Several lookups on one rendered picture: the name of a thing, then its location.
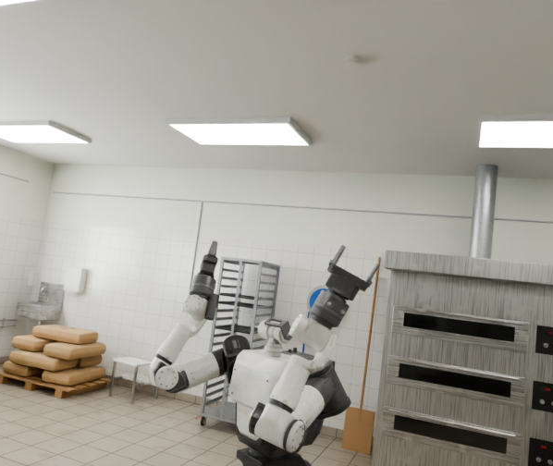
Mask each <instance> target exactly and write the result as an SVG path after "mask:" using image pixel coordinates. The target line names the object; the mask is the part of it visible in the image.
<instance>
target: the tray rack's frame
mask: <svg viewBox="0 0 553 466"><path fill-rule="evenodd" d="M223 260H227V261H231V262H236V263H240V269H239V276H238V283H237V290H236V298H235V304H234V312H233V319H232V326H231V333H230V335H231V336H233V332H234V324H235V318H236V310H237V303H238V296H239V289H240V276H241V268H242V264H255V265H259V270H258V277H257V285H256V292H255V300H254V307H253V314H252V328H251V335H250V346H251V349H252V343H253V335H254V328H255V320H256V313H257V305H258V298H259V290H260V283H261V275H262V269H263V264H264V265H269V266H273V267H279V264H271V263H268V262H264V261H256V260H248V259H240V258H231V257H223V256H221V262H220V269H219V276H218V283H217V290H216V294H219V293H220V289H221V288H220V285H221V282H222V279H221V276H222V275H223V271H222V268H224V263H223ZM216 317H217V312H216V311H215V319H216ZM215 319H214V321H213V323H212V331H211V337H210V344H209V351H208V353H210V352H211V351H212V350H213V346H212V343H214V338H213V335H214V334H215V329H214V328H215V323H216V320H215ZM207 385H208V381H207V382H204V386H203V399H202V406H201V413H200V416H202V417H203V416H204V422H205V423H206V418H207V417H208V418H212V419H217V420H220V421H224V422H229V423H235V420H236V403H232V402H228V401H227V402H225V395H226V389H227V377H226V376H225V382H224V389H223V397H222V403H219V404H217V405H215V406H214V407H212V408H210V409H208V410H206V411H205V410H204V406H203V404H204V402H205V399H206V397H205V394H206V392H207V388H206V386H207Z"/></svg>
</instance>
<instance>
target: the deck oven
mask: <svg viewBox="0 0 553 466"><path fill-rule="evenodd" d="M384 268H386V269H387V270H389V271H390V279H389V288H388V297H387V316H386V325H385V334H384V344H383V353H382V362H381V372H380V382H379V391H378V401H377V410H376V419H375V437H374V447H373V457H372V466H553V264H536V263H526V262H514V261H504V260H494V259H484V258H473V257H462V256H452V255H442V254H431V253H420V252H410V251H390V250H386V252H385V261H384Z"/></svg>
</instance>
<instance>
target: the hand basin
mask: <svg viewBox="0 0 553 466"><path fill-rule="evenodd" d="M38 275H39V273H35V272H30V274H29V280H28V286H36V285H37V279H38ZM86 275H87V269H83V268H77V267H67V272H66V278H65V284H64V285H60V284H54V283H48V282H42V281H41V286H40V291H39V297H38V301H19V302H18V305H17V309H16V316H20V317H25V318H30V319H34V320H38V324H37V325H41V321H42V320H59V316H60V311H61V306H62V301H63V296H64V291H66V292H72V293H77V292H78V293H83V292H84V287H85V280H86Z"/></svg>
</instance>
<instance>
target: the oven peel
mask: <svg viewBox="0 0 553 466"><path fill-rule="evenodd" d="M380 261H381V257H378V262H377V263H378V264H379V267H378V269H377V270H376V278H375V292H374V299H373V307H372V314H371V322H370V329H369V337H368V344H367V351H366V359H365V366H364V374H363V388H362V395H361V403H360V408H359V409H358V408H354V407H348V408H347V409H346V417H345V423H344V431H343V438H342V445H341V448H345V449H348V450H352V451H356V452H360V453H363V454H367V455H370V454H371V446H372V438H373V431H374V422H375V411H368V410H363V396H364V389H365V381H366V374H367V366H368V358H369V350H370V343H371V335H372V328H373V321H374V313H375V298H376V291H377V283H378V276H379V268H380Z"/></svg>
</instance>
